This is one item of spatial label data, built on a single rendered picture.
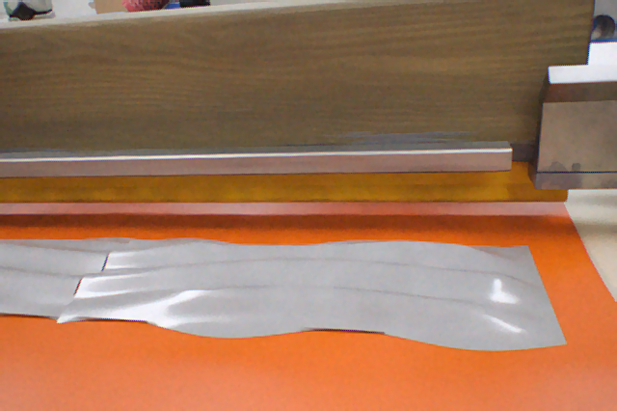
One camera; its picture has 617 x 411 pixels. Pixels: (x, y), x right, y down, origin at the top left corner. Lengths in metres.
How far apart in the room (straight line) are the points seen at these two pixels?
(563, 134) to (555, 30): 0.04
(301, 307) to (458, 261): 0.07
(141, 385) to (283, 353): 0.05
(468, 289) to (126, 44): 0.19
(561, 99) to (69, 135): 0.23
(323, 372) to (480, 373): 0.05
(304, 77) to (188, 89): 0.06
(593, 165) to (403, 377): 0.13
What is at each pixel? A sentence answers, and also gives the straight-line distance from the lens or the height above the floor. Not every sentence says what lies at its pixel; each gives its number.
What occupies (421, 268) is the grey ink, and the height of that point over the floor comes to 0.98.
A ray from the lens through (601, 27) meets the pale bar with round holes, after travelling 0.54.
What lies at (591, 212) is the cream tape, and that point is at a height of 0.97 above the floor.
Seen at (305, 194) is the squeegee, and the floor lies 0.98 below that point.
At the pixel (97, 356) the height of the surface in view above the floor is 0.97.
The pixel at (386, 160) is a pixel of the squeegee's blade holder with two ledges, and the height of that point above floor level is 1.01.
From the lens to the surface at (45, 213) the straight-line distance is 0.35.
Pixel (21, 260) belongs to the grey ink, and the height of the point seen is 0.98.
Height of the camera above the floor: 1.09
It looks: 24 degrees down
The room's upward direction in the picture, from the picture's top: 5 degrees counter-clockwise
